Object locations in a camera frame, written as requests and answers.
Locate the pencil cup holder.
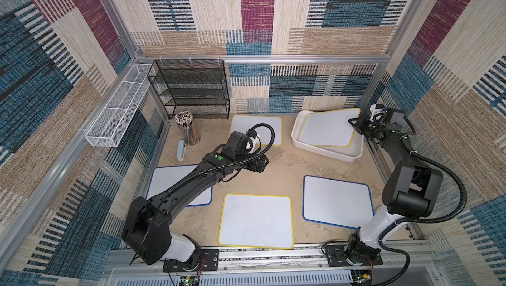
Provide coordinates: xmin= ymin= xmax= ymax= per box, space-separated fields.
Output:
xmin=175 ymin=111 xmax=200 ymax=146

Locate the yellow whiteboard front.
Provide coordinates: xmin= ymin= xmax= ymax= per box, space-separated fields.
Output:
xmin=217 ymin=194 xmax=295 ymax=250

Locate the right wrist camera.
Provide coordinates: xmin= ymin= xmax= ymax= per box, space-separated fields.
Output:
xmin=370 ymin=104 xmax=405 ymax=132

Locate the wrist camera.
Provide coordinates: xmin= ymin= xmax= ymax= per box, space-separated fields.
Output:
xmin=370 ymin=104 xmax=405 ymax=132
xmin=221 ymin=131 xmax=254 ymax=161

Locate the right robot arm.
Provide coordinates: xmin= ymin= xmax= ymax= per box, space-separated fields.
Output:
xmin=345 ymin=108 xmax=443 ymax=266

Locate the yellow whiteboard back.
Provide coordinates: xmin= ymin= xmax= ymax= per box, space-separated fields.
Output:
xmin=228 ymin=115 xmax=283 ymax=147

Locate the black mesh shelf rack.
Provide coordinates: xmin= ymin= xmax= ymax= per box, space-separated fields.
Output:
xmin=147 ymin=59 xmax=231 ymax=119

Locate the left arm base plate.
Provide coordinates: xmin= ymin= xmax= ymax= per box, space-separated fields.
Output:
xmin=163 ymin=249 xmax=220 ymax=273

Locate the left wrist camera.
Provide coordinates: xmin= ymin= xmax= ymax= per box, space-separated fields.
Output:
xmin=221 ymin=131 xmax=254 ymax=161

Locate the white storage box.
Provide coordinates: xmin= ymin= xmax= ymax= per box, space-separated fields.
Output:
xmin=291 ymin=110 xmax=364 ymax=163

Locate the aluminium front rail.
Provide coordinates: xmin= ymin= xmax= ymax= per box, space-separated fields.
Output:
xmin=100 ymin=240 xmax=440 ymax=286

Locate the white wire basket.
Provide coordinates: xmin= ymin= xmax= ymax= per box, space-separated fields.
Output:
xmin=85 ymin=64 xmax=151 ymax=148

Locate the blue whiteboard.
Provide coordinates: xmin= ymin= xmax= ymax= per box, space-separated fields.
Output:
xmin=303 ymin=175 xmax=374 ymax=229
xmin=146 ymin=165 xmax=213 ymax=207

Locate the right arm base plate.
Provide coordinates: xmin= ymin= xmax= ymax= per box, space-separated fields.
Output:
xmin=320 ymin=233 xmax=383 ymax=267

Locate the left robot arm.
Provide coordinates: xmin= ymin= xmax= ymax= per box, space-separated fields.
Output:
xmin=121 ymin=151 xmax=269 ymax=265

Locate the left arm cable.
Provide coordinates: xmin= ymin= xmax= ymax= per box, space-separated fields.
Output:
xmin=155 ymin=123 xmax=276 ymax=204

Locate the yellow whiteboard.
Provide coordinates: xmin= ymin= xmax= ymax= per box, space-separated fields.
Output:
xmin=228 ymin=115 xmax=283 ymax=147
xmin=217 ymin=194 xmax=295 ymax=250
xmin=296 ymin=108 xmax=361 ymax=148

